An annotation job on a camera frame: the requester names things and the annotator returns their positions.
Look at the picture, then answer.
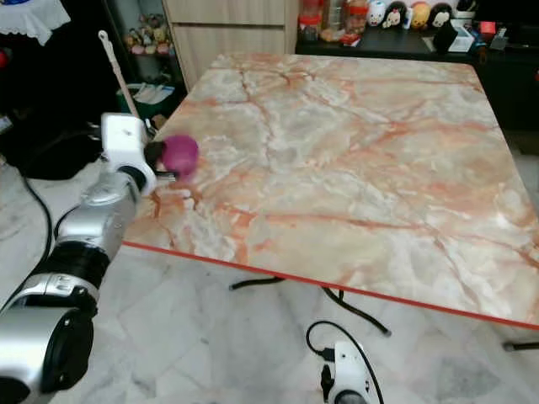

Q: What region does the black eared plush toy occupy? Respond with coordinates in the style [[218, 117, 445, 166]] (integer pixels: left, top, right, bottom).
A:
[[430, 2, 455, 29]]

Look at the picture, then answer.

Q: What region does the white printed box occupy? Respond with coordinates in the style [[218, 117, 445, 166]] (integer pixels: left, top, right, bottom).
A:
[[447, 20, 479, 54]]

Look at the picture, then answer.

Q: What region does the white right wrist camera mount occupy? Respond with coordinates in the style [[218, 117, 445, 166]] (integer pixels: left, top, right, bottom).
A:
[[331, 340, 376, 404]]

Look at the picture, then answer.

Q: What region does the white long thin stick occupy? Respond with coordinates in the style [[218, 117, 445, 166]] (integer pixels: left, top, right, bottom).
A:
[[98, 30, 141, 119]]

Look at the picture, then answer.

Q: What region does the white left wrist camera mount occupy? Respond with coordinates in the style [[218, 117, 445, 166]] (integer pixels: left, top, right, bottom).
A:
[[100, 112, 160, 197]]

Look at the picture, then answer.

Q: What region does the white lace cloth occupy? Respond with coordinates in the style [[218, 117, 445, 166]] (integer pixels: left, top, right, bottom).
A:
[[0, 0, 48, 43]]

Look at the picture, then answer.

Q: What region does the light wooden cabinet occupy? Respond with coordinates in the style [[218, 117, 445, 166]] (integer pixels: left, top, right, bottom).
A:
[[162, 0, 301, 92]]

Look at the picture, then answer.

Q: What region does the black and white plush toy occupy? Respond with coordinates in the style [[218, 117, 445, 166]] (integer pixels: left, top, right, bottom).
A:
[[384, 2, 408, 30]]

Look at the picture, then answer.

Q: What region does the black table leg foot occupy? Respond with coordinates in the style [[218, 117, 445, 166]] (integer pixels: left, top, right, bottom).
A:
[[502, 338, 539, 353]]

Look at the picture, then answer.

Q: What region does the black floor cable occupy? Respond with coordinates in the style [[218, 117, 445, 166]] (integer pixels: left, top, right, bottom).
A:
[[20, 175, 53, 263]]

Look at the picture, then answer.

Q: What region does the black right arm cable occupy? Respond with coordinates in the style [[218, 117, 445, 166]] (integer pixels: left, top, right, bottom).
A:
[[305, 320, 387, 404]]

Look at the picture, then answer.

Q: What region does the red lidded jar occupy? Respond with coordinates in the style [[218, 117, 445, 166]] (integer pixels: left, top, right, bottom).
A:
[[298, 0, 324, 43]]

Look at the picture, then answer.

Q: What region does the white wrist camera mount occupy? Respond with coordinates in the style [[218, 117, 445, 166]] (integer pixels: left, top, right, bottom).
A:
[[100, 112, 160, 197], [331, 340, 376, 404]]

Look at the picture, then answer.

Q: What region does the small figurines group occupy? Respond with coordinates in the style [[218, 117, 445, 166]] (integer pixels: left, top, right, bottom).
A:
[[124, 14, 171, 56]]

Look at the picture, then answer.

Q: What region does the yellow plush toy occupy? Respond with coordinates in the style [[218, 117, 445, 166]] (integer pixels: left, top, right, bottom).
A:
[[408, 2, 431, 30]]

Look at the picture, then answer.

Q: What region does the green storage box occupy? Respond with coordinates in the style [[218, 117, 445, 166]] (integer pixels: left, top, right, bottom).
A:
[[131, 81, 179, 120]]

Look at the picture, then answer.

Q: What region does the black bag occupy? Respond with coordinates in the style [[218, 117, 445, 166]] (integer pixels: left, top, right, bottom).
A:
[[0, 99, 112, 180]]

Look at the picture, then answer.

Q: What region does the purple cup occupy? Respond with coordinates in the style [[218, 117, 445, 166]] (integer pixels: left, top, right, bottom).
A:
[[160, 134, 200, 178]]

